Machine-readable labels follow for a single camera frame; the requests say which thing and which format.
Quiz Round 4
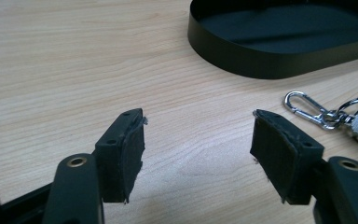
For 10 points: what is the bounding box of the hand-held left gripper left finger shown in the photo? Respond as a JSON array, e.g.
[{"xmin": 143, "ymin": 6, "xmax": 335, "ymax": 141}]
[{"xmin": 92, "ymin": 107, "xmax": 147, "ymax": 204}]

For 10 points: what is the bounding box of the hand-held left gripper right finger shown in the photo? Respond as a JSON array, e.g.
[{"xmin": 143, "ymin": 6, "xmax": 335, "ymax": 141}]
[{"xmin": 250, "ymin": 109, "xmax": 325, "ymax": 206}]

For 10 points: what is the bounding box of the grey keychain with silver clasp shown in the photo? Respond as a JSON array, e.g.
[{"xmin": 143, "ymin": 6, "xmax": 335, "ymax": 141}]
[{"xmin": 282, "ymin": 91, "xmax": 358, "ymax": 157}]

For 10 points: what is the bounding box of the black key rack with tray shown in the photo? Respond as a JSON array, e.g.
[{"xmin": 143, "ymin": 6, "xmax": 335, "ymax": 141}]
[{"xmin": 186, "ymin": 0, "xmax": 358, "ymax": 80}]

